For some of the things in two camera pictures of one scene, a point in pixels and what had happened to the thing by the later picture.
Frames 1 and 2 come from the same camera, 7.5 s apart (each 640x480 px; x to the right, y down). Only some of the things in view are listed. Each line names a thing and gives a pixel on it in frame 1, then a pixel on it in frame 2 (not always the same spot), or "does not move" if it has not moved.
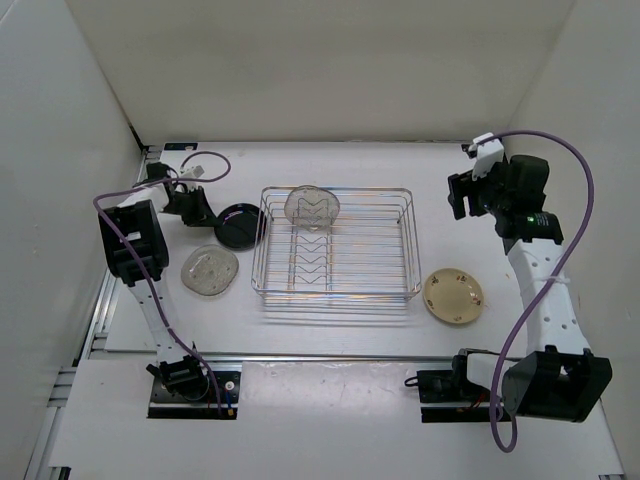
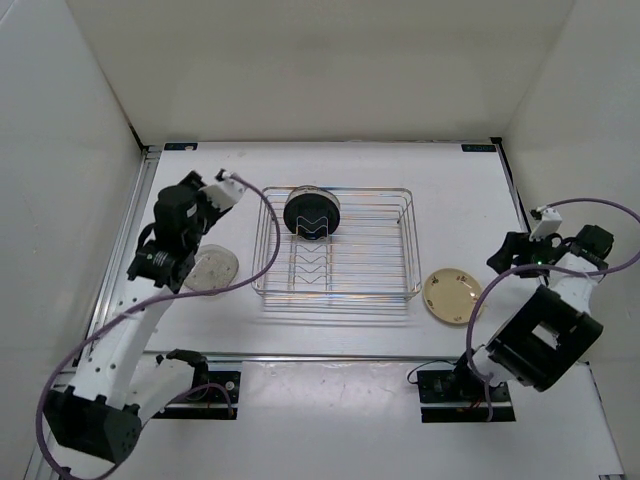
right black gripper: (461, 186) → (513, 244)
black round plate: (240, 227) → (311, 212)
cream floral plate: (453, 295) does not move
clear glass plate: (209, 269) does not move
